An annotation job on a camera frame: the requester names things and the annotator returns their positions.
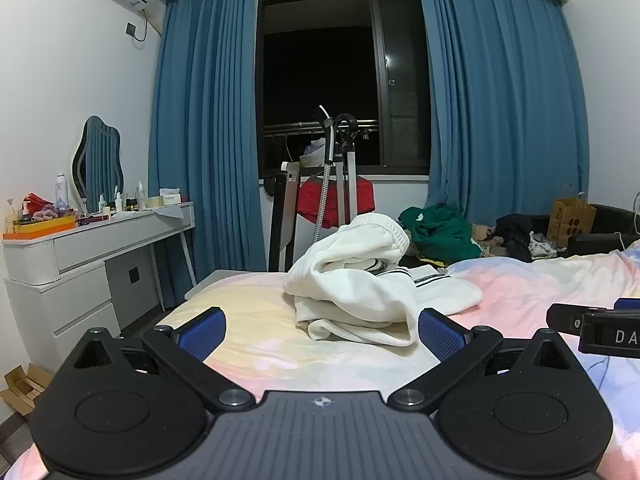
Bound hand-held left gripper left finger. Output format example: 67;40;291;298
56;306;257;413

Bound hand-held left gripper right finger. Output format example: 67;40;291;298
386;307;585;413

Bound white pants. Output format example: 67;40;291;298
283;212;485;347

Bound dark clothes pile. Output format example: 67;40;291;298
492;214;533;263

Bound pale clothes pile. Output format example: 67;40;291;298
300;139;333;167

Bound pastel bedsheet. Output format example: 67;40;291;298
15;239;640;480

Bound black sofa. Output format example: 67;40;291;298
500;204;640;261

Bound brown paper bag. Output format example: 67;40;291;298
547;192;597;248

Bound green garment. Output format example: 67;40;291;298
398;203;482;264

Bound black folded stand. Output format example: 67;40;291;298
267;162;301;273

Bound white vanity desk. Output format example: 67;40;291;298
1;202;197;361

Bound red cloth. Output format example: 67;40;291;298
295;175;376;228

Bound cardboard box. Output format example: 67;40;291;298
0;364;53;417

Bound garment steamer stand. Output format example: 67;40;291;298
311;105;361;248

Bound wavy vanity mirror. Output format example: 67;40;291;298
72;116;125;213

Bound blue curtain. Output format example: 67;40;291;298
417;0;591;221
148;0;268;308

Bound orange box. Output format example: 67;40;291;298
2;216;77;240

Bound red bag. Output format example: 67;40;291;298
22;192;56;216

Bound dark window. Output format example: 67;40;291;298
256;0;432;177

